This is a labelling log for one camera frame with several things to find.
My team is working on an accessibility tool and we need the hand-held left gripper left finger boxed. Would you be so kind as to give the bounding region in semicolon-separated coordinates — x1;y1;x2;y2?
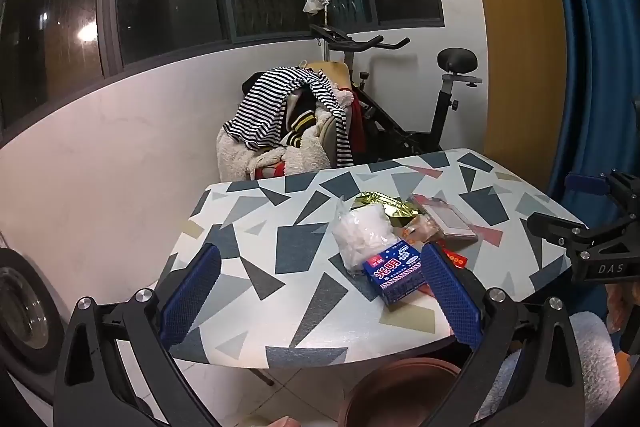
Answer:
52;243;223;427

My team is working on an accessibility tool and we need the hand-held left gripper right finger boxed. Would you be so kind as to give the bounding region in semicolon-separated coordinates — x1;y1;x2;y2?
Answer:
420;242;586;427

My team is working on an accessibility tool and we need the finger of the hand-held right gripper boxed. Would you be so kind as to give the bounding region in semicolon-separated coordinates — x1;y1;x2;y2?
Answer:
527;212;598;254
564;171;626;198

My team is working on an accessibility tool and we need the blue printed carton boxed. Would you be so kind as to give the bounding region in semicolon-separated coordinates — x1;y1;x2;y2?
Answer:
362;241;431;306

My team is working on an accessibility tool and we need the orange snack wrapper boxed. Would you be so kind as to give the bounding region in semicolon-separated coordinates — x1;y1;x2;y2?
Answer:
395;214;442;249

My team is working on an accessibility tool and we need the brown round bin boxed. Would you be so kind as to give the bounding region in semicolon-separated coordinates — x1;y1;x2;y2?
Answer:
340;358;462;427

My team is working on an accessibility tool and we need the gold foil wrapper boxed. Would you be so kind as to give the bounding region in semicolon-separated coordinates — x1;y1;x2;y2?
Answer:
350;192;416;224

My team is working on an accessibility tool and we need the person's right hand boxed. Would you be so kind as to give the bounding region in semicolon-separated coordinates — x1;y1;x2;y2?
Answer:
605;282;640;337

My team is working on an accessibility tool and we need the light blue fleece robe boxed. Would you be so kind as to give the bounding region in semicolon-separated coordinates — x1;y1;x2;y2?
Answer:
480;311;618;427

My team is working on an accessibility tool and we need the clear bag of white cotton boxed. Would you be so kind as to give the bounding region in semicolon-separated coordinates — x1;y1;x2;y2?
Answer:
332;197;397;279

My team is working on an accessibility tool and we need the blue curtain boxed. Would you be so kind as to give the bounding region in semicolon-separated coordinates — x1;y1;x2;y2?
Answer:
530;0;640;228

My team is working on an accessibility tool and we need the white fleece blanket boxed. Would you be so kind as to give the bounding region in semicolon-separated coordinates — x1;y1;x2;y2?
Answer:
216;127;334;182

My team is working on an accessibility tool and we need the black exercise bike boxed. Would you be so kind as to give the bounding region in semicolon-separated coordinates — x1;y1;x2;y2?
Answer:
307;23;484;158

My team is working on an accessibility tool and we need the yellow wooden panel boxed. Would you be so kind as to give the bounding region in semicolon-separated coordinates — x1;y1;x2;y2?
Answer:
457;0;569;194

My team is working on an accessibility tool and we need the red garment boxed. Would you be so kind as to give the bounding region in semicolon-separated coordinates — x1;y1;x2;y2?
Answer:
349;88;370;156

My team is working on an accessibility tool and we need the black garment with yellow stripes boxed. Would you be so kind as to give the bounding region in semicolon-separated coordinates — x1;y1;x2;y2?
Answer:
280;91;322;148

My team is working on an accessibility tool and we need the black white striped shirt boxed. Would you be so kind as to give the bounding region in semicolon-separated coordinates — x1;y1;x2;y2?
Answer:
222;67;357;168

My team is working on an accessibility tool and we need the beige chair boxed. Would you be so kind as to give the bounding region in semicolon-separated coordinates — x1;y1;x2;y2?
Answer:
304;61;352;168

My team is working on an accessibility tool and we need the black folding table frame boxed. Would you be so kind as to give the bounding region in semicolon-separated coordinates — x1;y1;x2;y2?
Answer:
250;363;275;389

